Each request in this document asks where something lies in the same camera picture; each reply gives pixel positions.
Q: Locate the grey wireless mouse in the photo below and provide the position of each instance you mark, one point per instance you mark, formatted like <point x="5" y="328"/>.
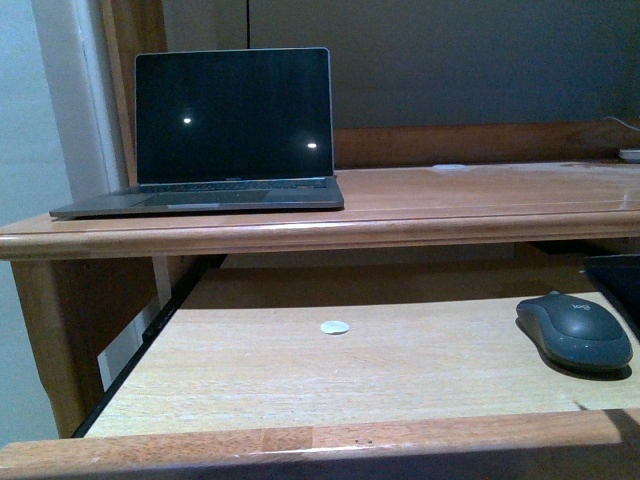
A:
<point x="575" y="333"/>

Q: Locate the white round sticker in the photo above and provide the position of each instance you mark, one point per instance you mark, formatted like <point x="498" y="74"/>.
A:
<point x="334" y="327"/>

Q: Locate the wooden keyboard tray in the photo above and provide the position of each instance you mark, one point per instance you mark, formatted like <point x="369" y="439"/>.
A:
<point x="434" y="380"/>

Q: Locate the grey laptop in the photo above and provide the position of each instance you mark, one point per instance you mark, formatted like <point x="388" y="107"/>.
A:
<point x="228" y="131"/>

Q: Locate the white object on desk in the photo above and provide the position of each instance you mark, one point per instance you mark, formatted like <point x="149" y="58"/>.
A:
<point x="630" y="155"/>

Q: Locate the black drawer slide rail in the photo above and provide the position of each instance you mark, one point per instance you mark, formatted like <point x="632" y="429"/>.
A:
<point x="178" y="296"/>

